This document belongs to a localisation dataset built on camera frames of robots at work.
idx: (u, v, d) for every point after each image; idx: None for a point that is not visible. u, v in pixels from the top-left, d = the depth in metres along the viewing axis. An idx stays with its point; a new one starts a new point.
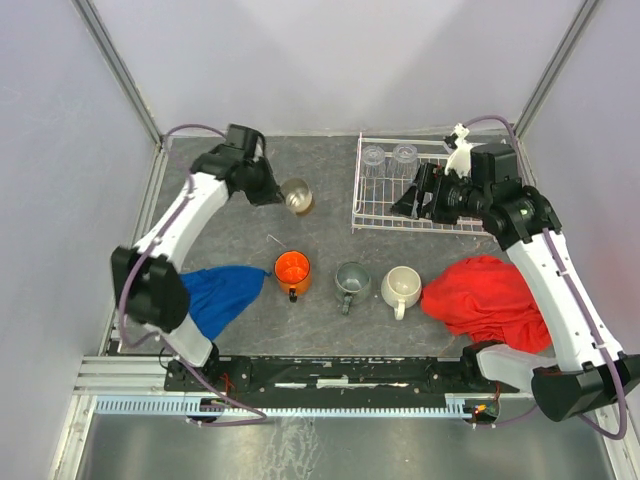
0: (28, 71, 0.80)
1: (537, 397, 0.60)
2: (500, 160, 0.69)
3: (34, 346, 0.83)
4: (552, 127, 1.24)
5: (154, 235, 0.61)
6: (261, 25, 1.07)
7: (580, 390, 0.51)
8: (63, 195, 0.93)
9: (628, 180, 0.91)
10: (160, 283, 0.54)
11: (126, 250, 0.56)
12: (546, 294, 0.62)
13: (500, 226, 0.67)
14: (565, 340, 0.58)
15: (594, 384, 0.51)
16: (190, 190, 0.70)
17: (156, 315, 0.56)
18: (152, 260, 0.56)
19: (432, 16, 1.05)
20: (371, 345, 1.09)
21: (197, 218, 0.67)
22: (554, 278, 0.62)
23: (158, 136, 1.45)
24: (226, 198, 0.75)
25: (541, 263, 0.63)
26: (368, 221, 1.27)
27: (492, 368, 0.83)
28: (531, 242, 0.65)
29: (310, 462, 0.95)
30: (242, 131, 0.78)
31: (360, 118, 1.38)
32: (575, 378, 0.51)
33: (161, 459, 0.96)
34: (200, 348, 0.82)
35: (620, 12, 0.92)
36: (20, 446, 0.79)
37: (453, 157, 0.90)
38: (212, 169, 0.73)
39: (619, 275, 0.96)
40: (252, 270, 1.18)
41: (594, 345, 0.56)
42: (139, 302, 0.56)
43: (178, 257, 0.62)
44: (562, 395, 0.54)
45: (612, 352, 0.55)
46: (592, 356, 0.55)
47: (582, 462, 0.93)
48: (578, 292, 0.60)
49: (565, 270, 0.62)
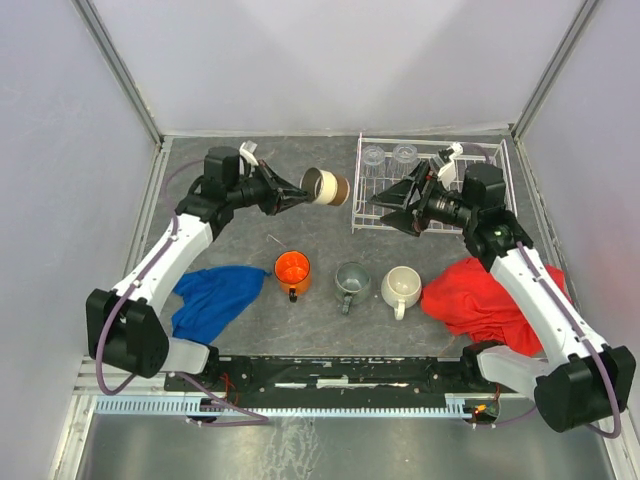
0: (28, 71, 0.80)
1: (540, 407, 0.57)
2: (489, 190, 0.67)
3: (34, 346, 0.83)
4: (552, 127, 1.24)
5: (133, 278, 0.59)
6: (262, 25, 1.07)
7: (570, 382, 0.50)
8: (63, 196, 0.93)
9: (628, 180, 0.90)
10: (137, 330, 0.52)
11: (103, 293, 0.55)
12: (526, 301, 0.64)
13: (479, 249, 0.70)
14: (550, 338, 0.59)
15: (585, 376, 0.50)
16: (173, 231, 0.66)
17: (131, 363, 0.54)
18: (130, 304, 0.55)
19: (432, 16, 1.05)
20: (372, 345, 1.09)
21: (179, 263, 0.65)
22: (531, 284, 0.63)
23: (158, 136, 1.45)
24: (213, 239, 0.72)
25: (517, 272, 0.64)
26: (368, 221, 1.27)
27: (492, 370, 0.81)
28: (506, 256, 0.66)
29: (310, 462, 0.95)
30: (219, 163, 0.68)
31: (360, 118, 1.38)
32: (564, 371, 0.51)
33: (160, 459, 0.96)
34: (195, 357, 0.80)
35: (620, 12, 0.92)
36: (20, 447, 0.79)
37: (447, 168, 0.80)
38: (197, 211, 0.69)
39: (619, 275, 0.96)
40: (252, 270, 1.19)
41: (577, 339, 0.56)
42: (115, 349, 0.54)
43: (159, 300, 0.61)
44: (557, 395, 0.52)
45: (595, 343, 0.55)
46: (576, 348, 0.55)
47: (583, 462, 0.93)
48: (556, 295, 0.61)
49: (540, 276, 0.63)
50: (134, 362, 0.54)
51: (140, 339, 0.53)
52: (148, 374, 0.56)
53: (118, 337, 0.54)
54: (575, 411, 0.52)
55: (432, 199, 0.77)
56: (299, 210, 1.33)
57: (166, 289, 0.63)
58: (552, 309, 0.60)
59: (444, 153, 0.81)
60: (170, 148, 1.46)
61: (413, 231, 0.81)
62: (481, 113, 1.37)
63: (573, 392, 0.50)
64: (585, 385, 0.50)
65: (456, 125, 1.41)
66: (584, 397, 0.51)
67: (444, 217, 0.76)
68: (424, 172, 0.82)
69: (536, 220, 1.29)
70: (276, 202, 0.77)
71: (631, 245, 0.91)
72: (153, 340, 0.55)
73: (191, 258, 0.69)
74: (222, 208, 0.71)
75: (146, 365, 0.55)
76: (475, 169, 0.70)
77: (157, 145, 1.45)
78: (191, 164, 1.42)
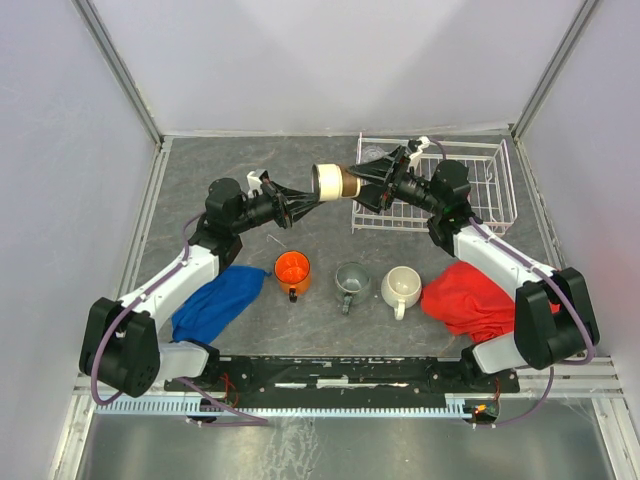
0: (26, 71, 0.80)
1: (524, 353, 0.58)
2: (458, 191, 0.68)
3: (33, 346, 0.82)
4: (551, 127, 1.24)
5: (139, 293, 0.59)
6: (262, 26, 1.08)
7: (530, 302, 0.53)
8: (62, 195, 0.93)
9: (627, 179, 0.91)
10: (135, 340, 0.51)
11: (108, 303, 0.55)
12: (484, 261, 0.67)
13: (440, 238, 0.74)
14: (508, 280, 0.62)
15: (542, 294, 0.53)
16: (184, 257, 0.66)
17: (122, 379, 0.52)
18: (133, 316, 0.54)
19: (433, 16, 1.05)
20: (371, 345, 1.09)
21: (184, 288, 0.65)
22: (486, 246, 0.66)
23: (158, 136, 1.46)
24: (217, 274, 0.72)
25: (472, 240, 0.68)
26: (368, 221, 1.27)
27: (492, 363, 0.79)
28: (461, 233, 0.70)
29: (310, 462, 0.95)
30: (217, 208, 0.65)
31: (361, 118, 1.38)
32: (522, 295, 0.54)
33: (161, 459, 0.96)
34: (193, 361, 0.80)
35: (620, 12, 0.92)
36: (20, 446, 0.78)
37: (414, 157, 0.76)
38: (208, 244, 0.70)
39: (619, 274, 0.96)
40: (252, 270, 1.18)
41: (528, 269, 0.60)
42: (108, 364, 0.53)
43: (160, 320, 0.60)
44: (529, 324, 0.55)
45: (545, 271, 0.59)
46: (528, 276, 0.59)
47: (582, 463, 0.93)
48: (508, 248, 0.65)
49: (489, 237, 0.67)
50: (123, 378, 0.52)
51: (136, 350, 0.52)
52: (135, 393, 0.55)
53: (113, 351, 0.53)
54: (550, 337, 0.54)
55: (404, 181, 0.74)
56: None
57: (166, 310, 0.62)
58: (506, 258, 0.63)
59: (413, 143, 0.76)
60: (170, 148, 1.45)
61: (379, 208, 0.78)
62: (480, 114, 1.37)
63: (537, 311, 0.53)
64: (546, 304, 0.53)
65: (456, 124, 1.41)
66: (550, 318, 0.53)
67: (414, 202, 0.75)
68: (403, 152, 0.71)
69: (536, 220, 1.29)
70: (285, 215, 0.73)
71: (630, 244, 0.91)
72: (149, 354, 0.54)
73: (194, 287, 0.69)
74: (232, 244, 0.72)
75: (135, 384, 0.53)
76: (445, 168, 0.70)
77: (157, 145, 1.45)
78: (192, 164, 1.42)
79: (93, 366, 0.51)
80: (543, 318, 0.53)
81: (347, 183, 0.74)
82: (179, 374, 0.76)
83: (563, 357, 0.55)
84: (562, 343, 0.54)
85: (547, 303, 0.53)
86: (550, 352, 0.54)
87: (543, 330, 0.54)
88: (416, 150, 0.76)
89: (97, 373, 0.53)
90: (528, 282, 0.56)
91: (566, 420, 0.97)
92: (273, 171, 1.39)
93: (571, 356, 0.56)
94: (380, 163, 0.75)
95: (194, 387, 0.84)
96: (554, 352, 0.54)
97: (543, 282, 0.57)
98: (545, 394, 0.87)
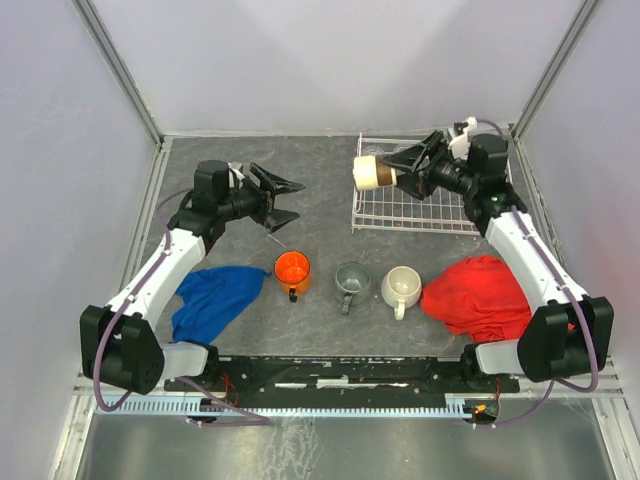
0: (27, 71, 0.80)
1: (522, 357, 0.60)
2: (491, 158, 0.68)
3: (34, 345, 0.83)
4: (551, 128, 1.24)
5: (128, 293, 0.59)
6: (262, 25, 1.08)
7: (547, 329, 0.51)
8: (63, 195, 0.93)
9: (627, 180, 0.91)
10: (131, 345, 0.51)
11: (98, 309, 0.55)
12: (513, 254, 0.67)
13: (475, 215, 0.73)
14: (534, 288, 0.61)
15: (564, 318, 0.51)
16: (166, 246, 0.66)
17: (128, 381, 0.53)
18: (126, 319, 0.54)
19: (432, 16, 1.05)
20: (371, 345, 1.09)
21: (172, 278, 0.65)
22: (520, 241, 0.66)
23: (158, 136, 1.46)
24: (203, 254, 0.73)
25: (509, 231, 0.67)
26: (368, 221, 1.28)
27: (491, 361, 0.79)
28: (499, 218, 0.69)
29: (310, 462, 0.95)
30: (207, 179, 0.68)
31: (361, 117, 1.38)
32: (542, 320, 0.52)
33: (161, 459, 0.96)
34: (193, 361, 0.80)
35: (620, 13, 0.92)
36: (20, 446, 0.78)
37: (459, 141, 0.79)
38: (188, 225, 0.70)
39: (618, 274, 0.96)
40: (252, 270, 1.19)
41: (558, 287, 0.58)
42: (110, 366, 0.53)
43: (154, 316, 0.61)
44: (539, 344, 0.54)
45: (575, 292, 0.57)
46: (556, 294, 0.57)
47: (583, 463, 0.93)
48: (544, 251, 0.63)
49: (529, 234, 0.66)
50: (129, 379, 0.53)
51: (135, 354, 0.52)
52: (144, 391, 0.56)
53: (115, 354, 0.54)
54: (553, 359, 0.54)
55: (439, 166, 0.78)
56: (299, 210, 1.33)
57: (159, 304, 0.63)
58: (536, 261, 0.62)
59: (458, 127, 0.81)
60: (170, 148, 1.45)
61: (421, 194, 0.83)
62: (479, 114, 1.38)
63: (553, 335, 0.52)
64: (565, 329, 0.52)
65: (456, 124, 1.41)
66: (563, 341, 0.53)
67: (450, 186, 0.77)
68: (439, 137, 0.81)
69: (536, 220, 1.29)
70: (269, 208, 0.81)
71: (630, 245, 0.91)
72: (149, 357, 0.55)
73: (185, 274, 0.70)
74: (214, 222, 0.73)
75: (143, 382, 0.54)
76: (482, 138, 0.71)
77: (157, 145, 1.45)
78: (192, 165, 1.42)
79: (96, 371, 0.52)
80: (557, 341, 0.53)
81: (381, 173, 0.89)
82: (182, 373, 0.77)
83: (562, 374, 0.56)
84: (564, 365, 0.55)
85: (565, 332, 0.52)
86: (549, 371, 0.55)
87: (550, 353, 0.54)
88: (461, 133, 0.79)
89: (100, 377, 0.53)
90: (553, 303, 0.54)
91: (566, 420, 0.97)
92: (273, 171, 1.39)
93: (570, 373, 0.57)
94: (413, 152, 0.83)
95: (202, 390, 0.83)
96: (554, 370, 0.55)
97: (568, 304, 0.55)
98: (543, 399, 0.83)
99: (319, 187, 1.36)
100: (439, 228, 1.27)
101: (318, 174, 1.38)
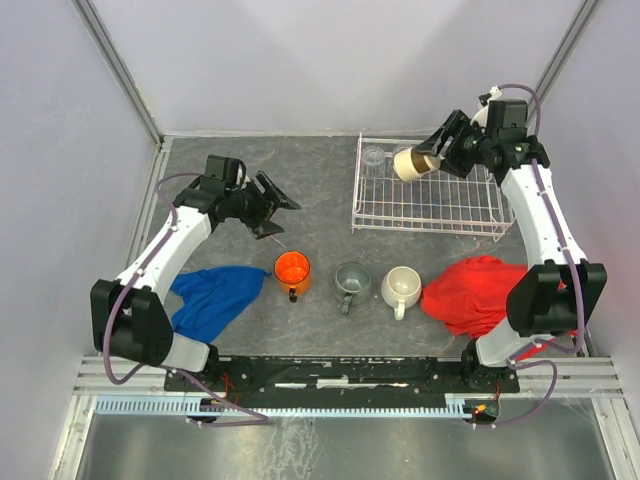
0: (27, 71, 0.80)
1: (510, 311, 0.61)
2: (511, 107, 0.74)
3: (34, 344, 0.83)
4: (551, 129, 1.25)
5: (136, 267, 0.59)
6: (262, 26, 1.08)
7: (538, 283, 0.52)
8: (63, 195, 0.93)
9: (627, 181, 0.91)
10: (143, 316, 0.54)
11: (107, 282, 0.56)
12: (523, 207, 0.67)
13: (496, 161, 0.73)
14: (535, 246, 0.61)
15: (556, 277, 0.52)
16: (173, 222, 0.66)
17: (139, 351, 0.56)
18: (135, 292, 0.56)
19: (432, 16, 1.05)
20: (372, 345, 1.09)
21: (180, 253, 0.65)
22: (533, 197, 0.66)
23: (158, 136, 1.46)
24: (209, 233, 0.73)
25: (525, 185, 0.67)
26: (368, 221, 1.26)
27: (489, 352, 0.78)
28: (518, 170, 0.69)
29: (310, 462, 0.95)
30: (221, 162, 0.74)
31: (360, 117, 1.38)
32: (535, 274, 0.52)
33: (161, 459, 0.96)
34: (195, 354, 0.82)
35: (620, 13, 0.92)
36: (20, 445, 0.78)
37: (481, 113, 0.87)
38: (195, 204, 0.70)
39: (618, 273, 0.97)
40: (252, 270, 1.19)
41: (558, 248, 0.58)
42: (121, 339, 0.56)
43: (163, 289, 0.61)
44: (526, 296, 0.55)
45: (575, 254, 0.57)
46: (554, 255, 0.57)
47: (583, 464, 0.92)
48: (553, 209, 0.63)
49: (544, 191, 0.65)
50: (140, 350, 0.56)
51: (146, 326, 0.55)
52: (154, 359, 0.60)
53: (124, 327, 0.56)
54: (538, 312, 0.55)
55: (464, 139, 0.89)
56: (299, 210, 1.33)
57: (168, 278, 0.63)
58: (544, 218, 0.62)
59: (485, 98, 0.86)
60: (170, 148, 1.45)
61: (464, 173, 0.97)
62: None
63: (541, 292, 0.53)
64: (555, 288, 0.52)
65: None
66: (552, 297, 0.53)
67: (474, 156, 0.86)
68: (459, 116, 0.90)
69: None
70: (265, 216, 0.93)
71: (631, 246, 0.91)
72: (157, 328, 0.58)
73: (191, 250, 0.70)
74: (219, 200, 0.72)
75: (152, 351, 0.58)
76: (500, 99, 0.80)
77: (157, 145, 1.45)
78: (192, 165, 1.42)
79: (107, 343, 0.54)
80: (544, 298, 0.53)
81: (417, 162, 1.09)
82: (183, 367, 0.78)
83: (545, 330, 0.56)
84: (547, 320, 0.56)
85: (556, 289, 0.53)
86: (531, 323, 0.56)
87: (535, 306, 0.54)
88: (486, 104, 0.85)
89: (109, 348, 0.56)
90: (548, 262, 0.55)
91: (567, 420, 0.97)
92: (273, 171, 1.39)
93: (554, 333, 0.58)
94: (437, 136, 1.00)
95: (206, 388, 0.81)
96: (536, 323, 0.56)
97: (565, 266, 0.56)
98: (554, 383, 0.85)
99: (318, 187, 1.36)
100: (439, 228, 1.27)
101: (318, 174, 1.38)
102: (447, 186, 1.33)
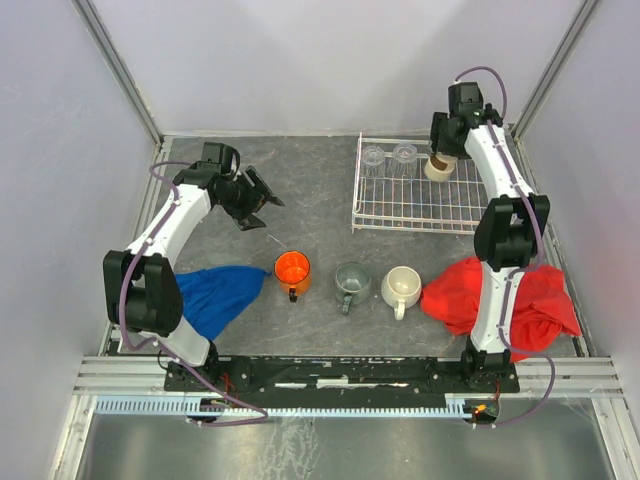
0: (27, 70, 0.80)
1: (476, 249, 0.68)
2: (465, 86, 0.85)
3: (35, 343, 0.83)
4: (550, 128, 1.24)
5: (145, 237, 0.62)
6: (262, 26, 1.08)
7: (495, 212, 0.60)
8: (63, 195, 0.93)
9: (627, 181, 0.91)
10: (157, 280, 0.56)
11: (118, 253, 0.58)
12: (483, 160, 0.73)
13: (458, 124, 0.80)
14: (493, 188, 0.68)
15: (509, 207, 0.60)
16: (176, 197, 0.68)
17: (153, 319, 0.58)
18: (146, 261, 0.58)
19: (432, 16, 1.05)
20: (371, 345, 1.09)
21: (185, 226, 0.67)
22: (490, 148, 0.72)
23: (158, 136, 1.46)
24: (208, 209, 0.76)
25: (482, 140, 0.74)
26: (368, 221, 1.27)
27: (479, 330, 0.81)
28: (477, 129, 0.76)
29: (310, 462, 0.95)
30: (217, 147, 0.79)
31: (360, 118, 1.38)
32: (492, 205, 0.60)
33: (161, 459, 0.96)
34: (200, 347, 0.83)
35: (620, 14, 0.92)
36: (19, 445, 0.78)
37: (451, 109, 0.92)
38: (193, 182, 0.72)
39: (618, 272, 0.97)
40: (251, 270, 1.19)
41: (511, 186, 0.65)
42: (137, 309, 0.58)
43: (171, 257, 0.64)
44: (486, 225, 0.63)
45: (525, 189, 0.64)
46: (508, 190, 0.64)
47: (584, 464, 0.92)
48: (506, 156, 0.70)
49: (498, 144, 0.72)
50: (154, 317, 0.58)
51: (160, 290, 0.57)
52: (168, 328, 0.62)
53: (138, 297, 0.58)
54: (498, 241, 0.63)
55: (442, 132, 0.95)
56: (299, 210, 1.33)
57: (174, 252, 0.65)
58: (498, 164, 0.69)
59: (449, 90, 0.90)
60: (169, 148, 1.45)
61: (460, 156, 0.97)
62: None
63: (497, 221, 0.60)
64: (508, 217, 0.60)
65: None
66: (507, 225, 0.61)
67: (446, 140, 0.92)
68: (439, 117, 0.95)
69: None
70: (255, 209, 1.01)
71: (629, 245, 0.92)
72: (171, 294, 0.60)
73: (194, 225, 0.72)
74: (217, 179, 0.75)
75: (166, 319, 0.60)
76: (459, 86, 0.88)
77: (157, 145, 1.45)
78: None
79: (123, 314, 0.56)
80: (500, 226, 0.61)
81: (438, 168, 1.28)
82: (187, 355, 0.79)
83: (507, 258, 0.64)
84: (509, 248, 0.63)
85: (508, 216, 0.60)
86: (493, 250, 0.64)
87: (494, 234, 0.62)
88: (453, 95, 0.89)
89: (127, 319, 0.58)
90: (503, 196, 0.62)
91: (566, 419, 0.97)
92: (273, 171, 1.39)
93: (516, 260, 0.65)
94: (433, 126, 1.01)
95: (211, 385, 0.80)
96: (499, 252, 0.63)
97: (518, 199, 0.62)
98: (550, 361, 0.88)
99: (318, 186, 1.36)
100: (440, 228, 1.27)
101: (317, 174, 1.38)
102: (447, 186, 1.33)
